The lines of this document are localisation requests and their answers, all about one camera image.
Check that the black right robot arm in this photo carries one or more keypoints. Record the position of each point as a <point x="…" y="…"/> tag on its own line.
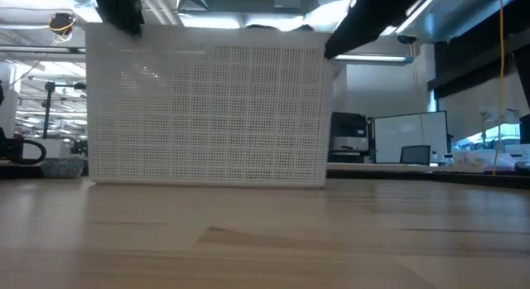
<point x="372" y="20"/>

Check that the black pole stand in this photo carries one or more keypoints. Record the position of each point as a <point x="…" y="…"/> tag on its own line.
<point x="48" y="111"/>

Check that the white perforated plastic basket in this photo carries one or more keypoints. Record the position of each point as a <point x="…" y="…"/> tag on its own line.
<point x="207" y="115"/>

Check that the grey fuzzy cloth bundle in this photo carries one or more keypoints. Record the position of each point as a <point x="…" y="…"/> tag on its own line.
<point x="62" y="167"/>

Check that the ceiling light tube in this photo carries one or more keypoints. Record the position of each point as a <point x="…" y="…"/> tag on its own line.
<point x="372" y="58"/>

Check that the black office printer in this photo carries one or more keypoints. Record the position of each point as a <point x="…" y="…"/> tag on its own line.
<point x="348" y="136"/>

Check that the white board on stand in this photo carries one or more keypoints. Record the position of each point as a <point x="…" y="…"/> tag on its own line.
<point x="410" y="136"/>

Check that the dark office chair back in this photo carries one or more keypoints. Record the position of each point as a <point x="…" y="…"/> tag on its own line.
<point x="415" y="154"/>

